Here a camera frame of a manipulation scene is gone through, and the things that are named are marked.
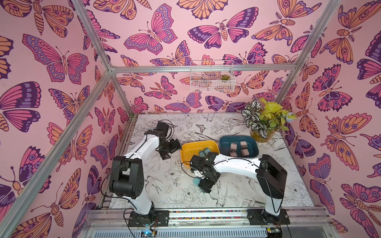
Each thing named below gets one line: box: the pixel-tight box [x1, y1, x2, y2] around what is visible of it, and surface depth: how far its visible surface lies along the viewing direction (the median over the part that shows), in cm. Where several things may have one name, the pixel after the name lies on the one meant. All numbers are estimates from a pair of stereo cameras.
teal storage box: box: [219, 135, 259, 159], surface depth 102 cm
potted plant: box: [241, 97, 298, 143], surface depth 91 cm
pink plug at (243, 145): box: [240, 140, 248, 150], surface depth 102 cm
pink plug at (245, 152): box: [240, 148, 250, 157], surface depth 97 cm
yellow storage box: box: [180, 140, 220, 169], surface depth 100 cm
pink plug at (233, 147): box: [230, 142, 238, 152], surface depth 101 cm
